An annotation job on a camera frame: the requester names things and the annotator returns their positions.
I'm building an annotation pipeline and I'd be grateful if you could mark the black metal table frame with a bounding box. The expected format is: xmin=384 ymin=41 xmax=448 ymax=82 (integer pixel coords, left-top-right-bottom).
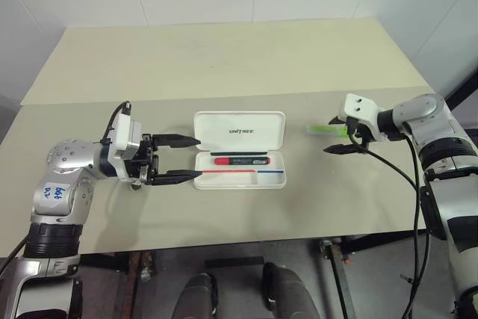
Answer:
xmin=318 ymin=227 xmax=429 ymax=319

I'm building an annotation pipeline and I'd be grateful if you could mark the black metal stand frame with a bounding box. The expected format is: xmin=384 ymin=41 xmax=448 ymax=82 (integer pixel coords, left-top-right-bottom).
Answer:
xmin=445 ymin=49 xmax=478 ymax=126

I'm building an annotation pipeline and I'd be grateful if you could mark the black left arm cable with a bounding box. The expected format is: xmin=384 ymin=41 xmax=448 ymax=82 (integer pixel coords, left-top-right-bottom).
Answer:
xmin=0 ymin=236 xmax=28 ymax=271

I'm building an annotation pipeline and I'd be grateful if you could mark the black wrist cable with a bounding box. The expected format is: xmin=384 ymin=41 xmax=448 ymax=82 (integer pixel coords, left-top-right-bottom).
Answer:
xmin=347 ymin=119 xmax=420 ymax=319
xmin=99 ymin=101 xmax=132 ymax=145

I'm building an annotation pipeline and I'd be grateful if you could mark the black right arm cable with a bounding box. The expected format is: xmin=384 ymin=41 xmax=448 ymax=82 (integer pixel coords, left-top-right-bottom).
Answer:
xmin=403 ymin=134 xmax=432 ymax=297

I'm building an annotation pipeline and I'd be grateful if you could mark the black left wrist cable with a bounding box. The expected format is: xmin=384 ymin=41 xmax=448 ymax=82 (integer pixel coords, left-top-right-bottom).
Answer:
xmin=99 ymin=101 xmax=132 ymax=145

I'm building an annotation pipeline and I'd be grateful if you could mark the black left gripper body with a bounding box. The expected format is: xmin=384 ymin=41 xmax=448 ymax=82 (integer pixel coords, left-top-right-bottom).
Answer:
xmin=124 ymin=132 xmax=162 ymax=191

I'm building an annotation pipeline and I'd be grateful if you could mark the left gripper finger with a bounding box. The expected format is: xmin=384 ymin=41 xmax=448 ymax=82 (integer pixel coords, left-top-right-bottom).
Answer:
xmin=146 ymin=170 xmax=205 ymax=187
xmin=151 ymin=133 xmax=203 ymax=149

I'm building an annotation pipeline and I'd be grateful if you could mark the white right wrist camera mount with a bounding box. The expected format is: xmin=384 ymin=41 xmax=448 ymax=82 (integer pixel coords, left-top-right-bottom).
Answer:
xmin=337 ymin=93 xmax=390 ymax=143

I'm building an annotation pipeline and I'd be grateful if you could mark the black flat bar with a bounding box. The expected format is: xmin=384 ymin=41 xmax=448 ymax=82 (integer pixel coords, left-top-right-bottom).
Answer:
xmin=204 ymin=256 xmax=265 ymax=270

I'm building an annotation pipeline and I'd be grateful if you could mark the white open pencil case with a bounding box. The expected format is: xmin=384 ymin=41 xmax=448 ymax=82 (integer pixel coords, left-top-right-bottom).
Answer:
xmin=193 ymin=110 xmax=288 ymax=191

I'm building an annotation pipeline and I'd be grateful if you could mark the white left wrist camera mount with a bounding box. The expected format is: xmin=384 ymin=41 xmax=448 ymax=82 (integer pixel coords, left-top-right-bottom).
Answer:
xmin=111 ymin=111 xmax=145 ymax=182

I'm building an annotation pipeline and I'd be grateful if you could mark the white label blue handwriting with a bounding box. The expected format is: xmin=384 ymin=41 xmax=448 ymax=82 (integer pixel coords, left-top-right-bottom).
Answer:
xmin=38 ymin=183 xmax=72 ymax=211

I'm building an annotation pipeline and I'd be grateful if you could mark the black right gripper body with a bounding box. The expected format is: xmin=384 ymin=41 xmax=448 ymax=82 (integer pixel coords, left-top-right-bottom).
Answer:
xmin=342 ymin=118 xmax=376 ymax=154

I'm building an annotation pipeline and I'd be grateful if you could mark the rusty brown table leg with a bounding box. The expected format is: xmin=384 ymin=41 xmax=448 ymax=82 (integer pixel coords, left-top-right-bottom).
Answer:
xmin=114 ymin=251 xmax=151 ymax=319

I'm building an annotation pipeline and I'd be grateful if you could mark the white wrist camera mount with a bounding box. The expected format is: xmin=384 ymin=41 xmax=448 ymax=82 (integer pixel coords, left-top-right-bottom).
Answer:
xmin=111 ymin=111 xmax=145 ymax=182
xmin=337 ymin=93 xmax=390 ymax=143

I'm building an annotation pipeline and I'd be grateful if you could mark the dark rounded shape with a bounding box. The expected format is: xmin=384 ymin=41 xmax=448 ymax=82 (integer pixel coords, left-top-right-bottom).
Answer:
xmin=174 ymin=272 xmax=220 ymax=319
xmin=261 ymin=261 xmax=323 ymax=319

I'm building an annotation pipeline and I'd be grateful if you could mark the green marker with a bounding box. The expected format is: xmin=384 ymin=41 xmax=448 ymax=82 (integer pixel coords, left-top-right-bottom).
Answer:
xmin=306 ymin=124 xmax=347 ymax=138

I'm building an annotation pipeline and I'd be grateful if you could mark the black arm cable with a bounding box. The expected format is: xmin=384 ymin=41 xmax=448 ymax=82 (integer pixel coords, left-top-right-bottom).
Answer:
xmin=403 ymin=134 xmax=432 ymax=297
xmin=0 ymin=236 xmax=28 ymax=271

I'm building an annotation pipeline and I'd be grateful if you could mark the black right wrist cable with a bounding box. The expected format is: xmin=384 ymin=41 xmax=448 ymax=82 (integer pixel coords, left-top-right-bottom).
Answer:
xmin=347 ymin=119 xmax=420 ymax=319

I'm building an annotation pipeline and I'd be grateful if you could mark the black marker with red cap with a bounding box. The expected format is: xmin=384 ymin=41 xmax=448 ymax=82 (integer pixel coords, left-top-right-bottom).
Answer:
xmin=214 ymin=155 xmax=272 ymax=167

